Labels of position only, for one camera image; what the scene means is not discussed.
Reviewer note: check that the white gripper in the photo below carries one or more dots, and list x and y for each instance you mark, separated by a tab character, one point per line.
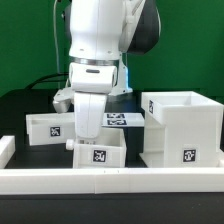
88	109

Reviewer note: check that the white front drawer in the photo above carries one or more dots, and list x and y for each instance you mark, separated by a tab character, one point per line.
109	151

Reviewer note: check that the white drawer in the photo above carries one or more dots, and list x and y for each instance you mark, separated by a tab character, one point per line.
50	128
109	151

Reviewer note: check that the white drawer cabinet box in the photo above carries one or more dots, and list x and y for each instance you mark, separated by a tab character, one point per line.
182	129

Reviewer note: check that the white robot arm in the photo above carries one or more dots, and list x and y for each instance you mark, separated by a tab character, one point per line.
101	31

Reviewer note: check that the white rear drawer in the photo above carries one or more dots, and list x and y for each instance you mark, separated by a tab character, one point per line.
50	128

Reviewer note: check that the white sheet with markers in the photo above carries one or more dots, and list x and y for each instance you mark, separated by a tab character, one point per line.
123	120

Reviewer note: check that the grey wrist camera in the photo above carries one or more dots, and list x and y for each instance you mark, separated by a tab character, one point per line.
63	99

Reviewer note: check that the white fence frame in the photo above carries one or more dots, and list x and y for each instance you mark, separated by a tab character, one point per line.
102	181

